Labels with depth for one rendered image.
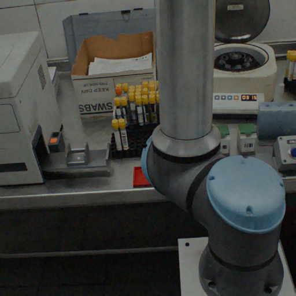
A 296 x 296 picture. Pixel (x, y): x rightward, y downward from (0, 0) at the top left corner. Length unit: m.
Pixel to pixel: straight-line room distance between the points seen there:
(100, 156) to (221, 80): 0.41
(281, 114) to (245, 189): 0.50
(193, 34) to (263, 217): 0.27
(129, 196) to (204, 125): 0.41
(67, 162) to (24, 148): 0.11
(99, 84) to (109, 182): 0.33
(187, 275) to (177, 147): 0.26
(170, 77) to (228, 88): 0.62
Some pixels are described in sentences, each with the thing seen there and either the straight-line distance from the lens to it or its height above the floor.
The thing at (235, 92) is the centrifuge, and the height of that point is 0.94.
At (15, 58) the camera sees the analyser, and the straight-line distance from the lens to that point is 1.00.
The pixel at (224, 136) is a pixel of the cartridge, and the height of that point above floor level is 0.94.
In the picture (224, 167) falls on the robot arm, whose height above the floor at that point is 1.13.
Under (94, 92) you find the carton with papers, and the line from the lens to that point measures 1.22.
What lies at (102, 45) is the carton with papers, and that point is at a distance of 1.46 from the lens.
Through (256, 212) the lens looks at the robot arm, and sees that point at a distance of 0.59.
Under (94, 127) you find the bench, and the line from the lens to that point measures 1.22.
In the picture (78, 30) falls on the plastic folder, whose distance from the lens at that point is 1.51.
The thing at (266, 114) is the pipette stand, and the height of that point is 0.96.
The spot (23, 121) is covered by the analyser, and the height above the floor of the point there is 1.07.
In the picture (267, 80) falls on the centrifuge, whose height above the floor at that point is 0.97.
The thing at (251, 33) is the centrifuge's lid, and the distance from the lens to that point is 1.44.
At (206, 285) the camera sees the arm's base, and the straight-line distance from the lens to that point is 0.74.
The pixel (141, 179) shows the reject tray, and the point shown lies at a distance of 1.01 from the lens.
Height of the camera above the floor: 1.54
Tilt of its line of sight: 37 degrees down
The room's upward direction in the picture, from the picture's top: 7 degrees counter-clockwise
